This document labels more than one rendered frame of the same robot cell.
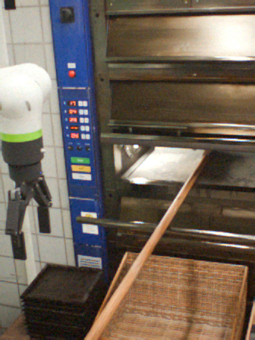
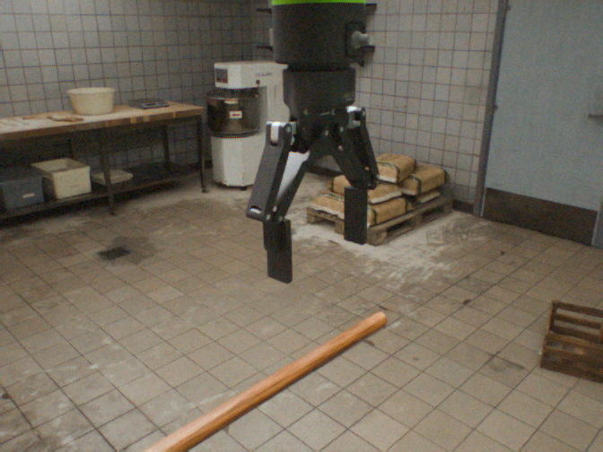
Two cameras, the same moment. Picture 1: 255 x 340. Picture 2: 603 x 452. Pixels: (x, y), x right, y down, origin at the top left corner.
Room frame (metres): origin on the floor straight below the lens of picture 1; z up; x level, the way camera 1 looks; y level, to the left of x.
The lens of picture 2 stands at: (1.69, 0.44, 1.70)
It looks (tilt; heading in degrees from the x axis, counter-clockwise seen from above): 21 degrees down; 204
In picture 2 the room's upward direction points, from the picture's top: straight up
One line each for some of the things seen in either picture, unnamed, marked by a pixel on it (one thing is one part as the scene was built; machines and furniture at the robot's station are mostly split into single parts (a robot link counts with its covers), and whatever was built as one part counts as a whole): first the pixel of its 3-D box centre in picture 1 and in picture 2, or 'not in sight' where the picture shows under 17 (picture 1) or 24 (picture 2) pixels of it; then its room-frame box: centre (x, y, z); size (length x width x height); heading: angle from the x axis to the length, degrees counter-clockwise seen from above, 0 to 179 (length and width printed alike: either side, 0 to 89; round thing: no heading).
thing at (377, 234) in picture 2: not in sight; (380, 210); (-2.92, -0.75, 0.07); 1.20 x 0.80 x 0.14; 158
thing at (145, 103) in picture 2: not in sight; (148, 103); (-2.79, -3.23, 0.94); 0.32 x 0.30 x 0.07; 68
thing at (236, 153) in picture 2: not in sight; (246, 125); (-3.47, -2.47, 0.66); 0.92 x 0.59 x 1.32; 158
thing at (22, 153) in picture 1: (21, 148); (321, 37); (1.16, 0.23, 1.69); 0.12 x 0.09 x 0.06; 72
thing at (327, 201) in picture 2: not in sight; (345, 197); (-2.71, -1.04, 0.22); 0.62 x 0.36 x 0.15; 164
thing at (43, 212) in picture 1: (44, 220); (278, 248); (1.23, 0.21, 1.48); 0.03 x 0.01 x 0.07; 72
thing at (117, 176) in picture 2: not in sight; (112, 176); (-2.29, -3.36, 0.27); 0.34 x 0.26 x 0.08; 164
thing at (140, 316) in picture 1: (171, 315); not in sight; (1.88, -0.15, 0.72); 0.56 x 0.49 x 0.28; 69
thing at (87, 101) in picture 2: not in sight; (92, 101); (-2.28, -3.46, 1.01); 0.43 x 0.42 x 0.21; 158
